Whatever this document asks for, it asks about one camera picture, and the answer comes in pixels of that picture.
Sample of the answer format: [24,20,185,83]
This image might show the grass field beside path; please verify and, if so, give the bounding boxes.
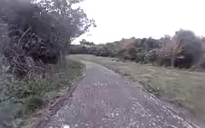
[69,53,205,128]

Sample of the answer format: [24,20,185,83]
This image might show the grass verge with weeds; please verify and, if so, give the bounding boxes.
[0,59,87,128]

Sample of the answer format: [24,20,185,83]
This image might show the dense bushes and trees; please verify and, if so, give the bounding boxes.
[0,0,97,88]

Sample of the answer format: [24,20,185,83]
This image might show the row of distant trees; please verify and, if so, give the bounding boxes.
[69,28,205,71]

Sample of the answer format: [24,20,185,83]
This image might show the grey gravel path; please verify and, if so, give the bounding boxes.
[39,59,199,128]

